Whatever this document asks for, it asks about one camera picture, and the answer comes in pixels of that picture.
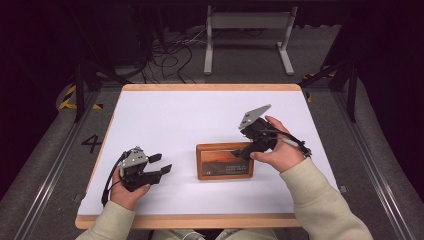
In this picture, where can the small grey floor bracket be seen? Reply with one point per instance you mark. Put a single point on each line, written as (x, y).
(79, 197)
(343, 189)

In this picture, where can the person's right hand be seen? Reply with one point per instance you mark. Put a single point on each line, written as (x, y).
(285, 153)

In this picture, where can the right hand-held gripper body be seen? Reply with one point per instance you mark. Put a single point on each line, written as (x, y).
(253, 116)

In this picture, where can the person's left hand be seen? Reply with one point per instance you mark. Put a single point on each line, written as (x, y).
(128, 198)

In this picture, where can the yellow black hazard tape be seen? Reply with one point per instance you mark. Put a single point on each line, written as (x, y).
(309, 97)
(68, 96)

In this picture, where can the wooden picture frame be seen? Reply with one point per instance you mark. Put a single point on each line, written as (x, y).
(216, 163)

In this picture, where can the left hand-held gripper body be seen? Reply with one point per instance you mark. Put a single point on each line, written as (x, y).
(133, 160)

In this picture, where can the white metal stand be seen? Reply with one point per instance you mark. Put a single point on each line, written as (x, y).
(248, 20)

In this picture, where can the aluminium floor rail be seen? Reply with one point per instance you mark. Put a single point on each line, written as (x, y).
(376, 180)
(50, 180)

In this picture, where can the black metal stand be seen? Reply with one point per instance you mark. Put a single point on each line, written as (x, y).
(351, 90)
(79, 86)

